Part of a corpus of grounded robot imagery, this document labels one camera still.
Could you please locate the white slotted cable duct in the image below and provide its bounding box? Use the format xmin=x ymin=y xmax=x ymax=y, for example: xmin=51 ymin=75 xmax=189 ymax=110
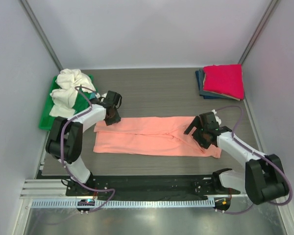
xmin=31 ymin=198 xmax=215 ymax=209

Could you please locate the light blue t-shirt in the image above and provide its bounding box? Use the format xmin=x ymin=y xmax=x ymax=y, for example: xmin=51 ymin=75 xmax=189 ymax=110
xmin=89 ymin=93 xmax=100 ymax=99

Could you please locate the salmon pink t-shirt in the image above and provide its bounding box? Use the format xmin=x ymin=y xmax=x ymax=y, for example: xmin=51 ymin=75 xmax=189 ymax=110
xmin=93 ymin=117 xmax=221 ymax=159

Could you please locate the green plastic bin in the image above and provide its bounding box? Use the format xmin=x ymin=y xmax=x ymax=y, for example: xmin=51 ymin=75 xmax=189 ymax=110
xmin=38 ymin=74 xmax=97 ymax=131

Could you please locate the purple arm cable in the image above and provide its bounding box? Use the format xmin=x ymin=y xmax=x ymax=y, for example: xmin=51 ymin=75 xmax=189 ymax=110
xmin=60 ymin=85 xmax=117 ymax=213
xmin=213 ymin=105 xmax=294 ymax=215

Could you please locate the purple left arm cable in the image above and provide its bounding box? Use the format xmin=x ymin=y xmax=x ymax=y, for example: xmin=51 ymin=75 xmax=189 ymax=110
xmin=60 ymin=85 xmax=117 ymax=213

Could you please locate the green t-shirt in bin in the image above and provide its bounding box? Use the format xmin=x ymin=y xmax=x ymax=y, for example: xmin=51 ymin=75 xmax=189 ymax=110
xmin=73 ymin=87 xmax=92 ymax=114

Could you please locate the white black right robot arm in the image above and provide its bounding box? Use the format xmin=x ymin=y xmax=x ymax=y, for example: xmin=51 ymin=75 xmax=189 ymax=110
xmin=184 ymin=111 xmax=293 ymax=205

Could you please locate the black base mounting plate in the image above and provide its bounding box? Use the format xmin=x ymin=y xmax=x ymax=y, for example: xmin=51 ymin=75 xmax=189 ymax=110
xmin=65 ymin=175 xmax=241 ymax=196

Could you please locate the cream white crumpled t-shirt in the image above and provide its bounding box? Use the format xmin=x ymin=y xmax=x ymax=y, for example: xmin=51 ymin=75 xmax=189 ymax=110
xmin=49 ymin=69 xmax=96 ymax=118

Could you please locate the navy blue folded t-shirt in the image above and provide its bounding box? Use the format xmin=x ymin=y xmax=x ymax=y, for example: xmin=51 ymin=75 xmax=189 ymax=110
xmin=195 ymin=69 xmax=230 ymax=99

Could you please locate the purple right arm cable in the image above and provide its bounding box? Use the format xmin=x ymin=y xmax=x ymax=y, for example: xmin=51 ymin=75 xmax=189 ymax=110
xmin=213 ymin=105 xmax=294 ymax=215

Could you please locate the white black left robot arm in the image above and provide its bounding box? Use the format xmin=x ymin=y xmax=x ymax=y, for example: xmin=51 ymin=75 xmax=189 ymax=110
xmin=46 ymin=91 xmax=122 ymax=196

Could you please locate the red folded t-shirt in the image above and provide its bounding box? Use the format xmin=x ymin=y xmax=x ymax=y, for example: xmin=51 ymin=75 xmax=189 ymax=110
xmin=203 ymin=64 xmax=245 ymax=100

